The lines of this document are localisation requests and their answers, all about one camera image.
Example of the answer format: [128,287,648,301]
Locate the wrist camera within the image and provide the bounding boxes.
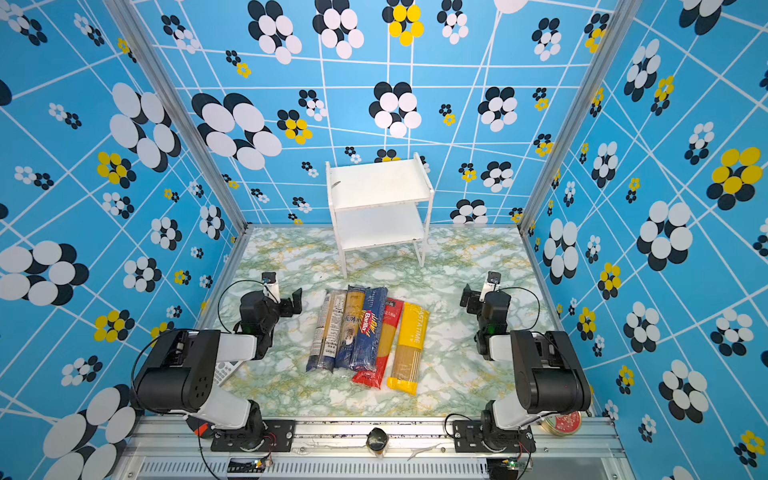
[261,271,280,303]
[479,271,501,302]

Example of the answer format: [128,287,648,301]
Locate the black round knob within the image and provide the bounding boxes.
[366,427,389,458]

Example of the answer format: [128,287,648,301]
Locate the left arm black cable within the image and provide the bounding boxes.
[215,278,269,335]

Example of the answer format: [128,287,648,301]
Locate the round red tin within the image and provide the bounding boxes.
[541,411,583,437]

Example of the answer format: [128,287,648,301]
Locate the white label spaghetti bag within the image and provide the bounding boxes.
[306,289,347,372]

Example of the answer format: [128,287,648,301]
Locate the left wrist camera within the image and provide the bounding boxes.
[261,271,280,303]

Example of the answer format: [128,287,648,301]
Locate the blue clear spaghetti bag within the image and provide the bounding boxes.
[335,286,367,369]

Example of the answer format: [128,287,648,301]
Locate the blue Barilla spaghetti box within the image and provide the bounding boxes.
[350,287,388,371]

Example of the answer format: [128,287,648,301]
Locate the white two-tier shelf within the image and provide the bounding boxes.
[325,155,435,277]

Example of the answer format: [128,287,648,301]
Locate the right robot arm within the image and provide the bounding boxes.
[459,286,591,437]

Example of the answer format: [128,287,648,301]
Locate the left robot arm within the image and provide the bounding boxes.
[131,287,303,440]

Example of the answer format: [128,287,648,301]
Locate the red spaghetti bag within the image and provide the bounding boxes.
[352,298,404,389]

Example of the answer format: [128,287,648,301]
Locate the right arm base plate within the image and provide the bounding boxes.
[447,419,537,455]

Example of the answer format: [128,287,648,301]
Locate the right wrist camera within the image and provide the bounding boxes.
[479,271,501,302]

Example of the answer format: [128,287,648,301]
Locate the yellow Pastatime spaghetti bag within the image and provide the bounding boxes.
[387,303,430,396]

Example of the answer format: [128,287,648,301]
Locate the aluminium front rail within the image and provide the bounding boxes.
[113,416,634,479]

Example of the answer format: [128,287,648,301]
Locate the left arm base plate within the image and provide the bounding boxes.
[211,419,297,454]

